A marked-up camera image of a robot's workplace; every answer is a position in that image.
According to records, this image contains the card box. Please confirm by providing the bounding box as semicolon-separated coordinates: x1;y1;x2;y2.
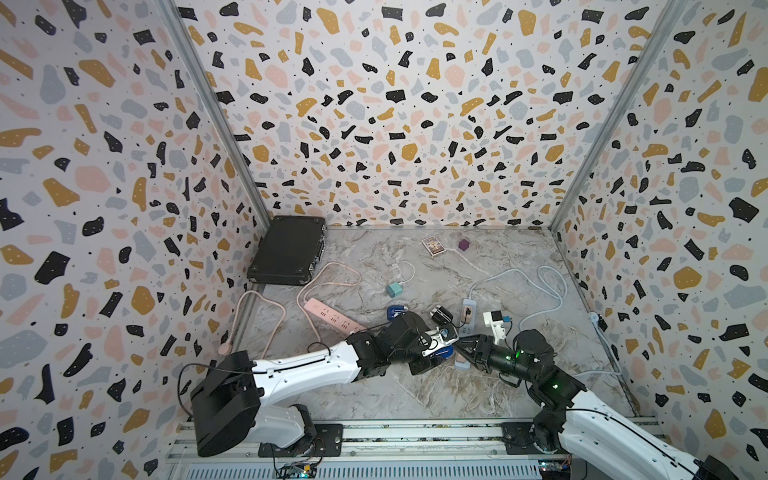
421;236;446;257

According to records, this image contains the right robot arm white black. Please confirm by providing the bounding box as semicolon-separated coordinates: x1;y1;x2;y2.
454;329;736;479

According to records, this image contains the blue shaver with white stripes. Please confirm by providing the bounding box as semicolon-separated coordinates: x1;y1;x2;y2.
386;305;408;321

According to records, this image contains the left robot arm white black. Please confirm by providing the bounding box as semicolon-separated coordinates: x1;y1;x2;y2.
190;311;458;457

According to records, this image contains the grey-blue power strip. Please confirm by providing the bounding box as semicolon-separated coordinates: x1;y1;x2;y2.
454;299;477;370

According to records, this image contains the pink power strip cable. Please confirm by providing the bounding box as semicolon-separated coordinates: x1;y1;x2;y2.
218;261;362;361

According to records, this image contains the white charging cable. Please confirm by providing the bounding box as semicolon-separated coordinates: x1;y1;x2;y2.
386;259;417;286

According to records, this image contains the grey-blue power strip cable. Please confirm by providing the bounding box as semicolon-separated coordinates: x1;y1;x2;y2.
467;264;570;316

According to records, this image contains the black briefcase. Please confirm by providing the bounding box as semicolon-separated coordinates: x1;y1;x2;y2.
247;215;327;286

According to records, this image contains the pink power strip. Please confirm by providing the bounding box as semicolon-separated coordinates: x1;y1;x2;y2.
304;298;365;337

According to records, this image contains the teal USB charger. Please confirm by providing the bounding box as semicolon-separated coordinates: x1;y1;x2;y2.
385;282;403;298

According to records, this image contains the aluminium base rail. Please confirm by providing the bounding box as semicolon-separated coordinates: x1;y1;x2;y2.
167;416;673;480

